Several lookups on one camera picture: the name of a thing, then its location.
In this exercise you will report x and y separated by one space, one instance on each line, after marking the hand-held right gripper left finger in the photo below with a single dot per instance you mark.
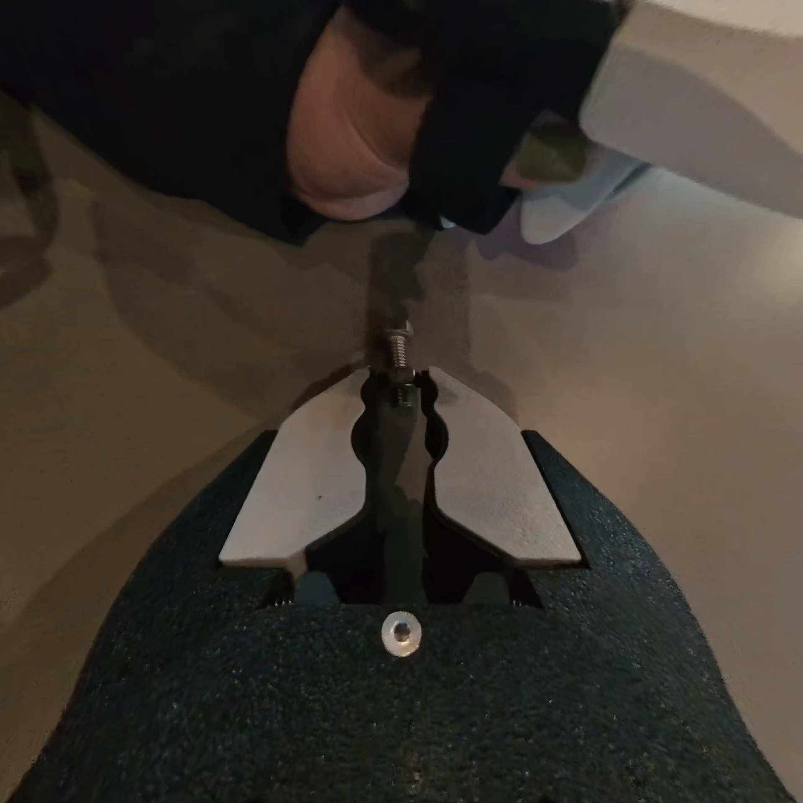
301 477

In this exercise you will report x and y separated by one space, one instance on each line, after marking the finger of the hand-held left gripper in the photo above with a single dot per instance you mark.
400 276

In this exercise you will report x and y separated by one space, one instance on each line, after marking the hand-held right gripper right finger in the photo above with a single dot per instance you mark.
495 483

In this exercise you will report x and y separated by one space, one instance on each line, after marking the steel hex bolt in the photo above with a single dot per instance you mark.
398 354

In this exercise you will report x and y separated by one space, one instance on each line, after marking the steel hex nut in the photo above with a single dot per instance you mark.
395 377

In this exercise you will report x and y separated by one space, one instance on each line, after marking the person's left hand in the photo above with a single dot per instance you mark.
351 150

